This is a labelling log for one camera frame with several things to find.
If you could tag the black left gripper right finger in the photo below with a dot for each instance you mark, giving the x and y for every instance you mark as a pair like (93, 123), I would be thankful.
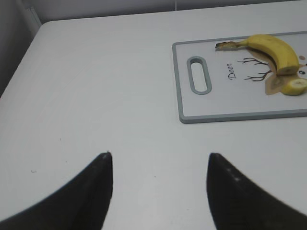
(237, 203)

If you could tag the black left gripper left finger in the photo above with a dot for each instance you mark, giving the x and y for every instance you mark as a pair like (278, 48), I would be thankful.
(81, 204)

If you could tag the cut banana slice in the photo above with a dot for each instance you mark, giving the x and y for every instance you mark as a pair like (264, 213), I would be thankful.
(295, 87)

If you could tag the yellow banana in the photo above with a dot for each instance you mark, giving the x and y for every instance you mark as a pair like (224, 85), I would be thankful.
(284, 56)

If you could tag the white grey-rimmed cutting board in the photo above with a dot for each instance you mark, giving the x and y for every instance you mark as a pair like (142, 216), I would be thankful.
(230, 84)

